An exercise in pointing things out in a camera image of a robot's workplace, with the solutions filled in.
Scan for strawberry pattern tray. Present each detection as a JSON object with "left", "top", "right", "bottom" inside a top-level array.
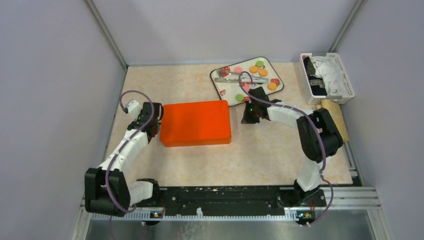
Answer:
[{"left": 209, "top": 56, "right": 285, "bottom": 107}]

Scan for metal tongs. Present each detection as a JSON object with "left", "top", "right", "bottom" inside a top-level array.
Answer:
[{"left": 213, "top": 70, "right": 270, "bottom": 84}]

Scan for orange box lid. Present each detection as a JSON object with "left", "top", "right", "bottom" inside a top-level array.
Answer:
[{"left": 159, "top": 100, "right": 232, "bottom": 147}]

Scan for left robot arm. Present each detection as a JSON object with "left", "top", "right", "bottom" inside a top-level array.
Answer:
[{"left": 84, "top": 100, "right": 164, "bottom": 217}]

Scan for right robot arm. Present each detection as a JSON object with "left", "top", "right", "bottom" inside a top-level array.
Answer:
[{"left": 241, "top": 87, "right": 343, "bottom": 206}]

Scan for orange cookie right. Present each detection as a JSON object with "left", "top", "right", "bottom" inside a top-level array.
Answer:
[{"left": 267, "top": 82, "right": 278, "bottom": 91}]

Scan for green cookie top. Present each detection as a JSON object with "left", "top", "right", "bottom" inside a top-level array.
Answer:
[{"left": 255, "top": 60, "right": 264, "bottom": 68}]

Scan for white plastic basket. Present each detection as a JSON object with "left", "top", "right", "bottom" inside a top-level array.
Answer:
[{"left": 298, "top": 52, "right": 355, "bottom": 105}]

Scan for black item in basket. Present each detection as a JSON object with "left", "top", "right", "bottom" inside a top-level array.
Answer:
[{"left": 303, "top": 56, "right": 328, "bottom": 96}]

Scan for tan folded cloth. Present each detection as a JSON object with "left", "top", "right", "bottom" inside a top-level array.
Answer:
[{"left": 316, "top": 99, "right": 349, "bottom": 142}]

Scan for white cloth in basket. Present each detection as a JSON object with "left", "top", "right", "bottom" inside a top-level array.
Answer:
[{"left": 311, "top": 56, "right": 348, "bottom": 96}]

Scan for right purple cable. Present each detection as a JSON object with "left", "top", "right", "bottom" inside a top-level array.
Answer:
[{"left": 238, "top": 71, "right": 335, "bottom": 227}]

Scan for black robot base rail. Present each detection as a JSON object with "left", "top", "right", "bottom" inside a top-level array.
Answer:
[{"left": 137, "top": 185, "right": 328, "bottom": 217}]

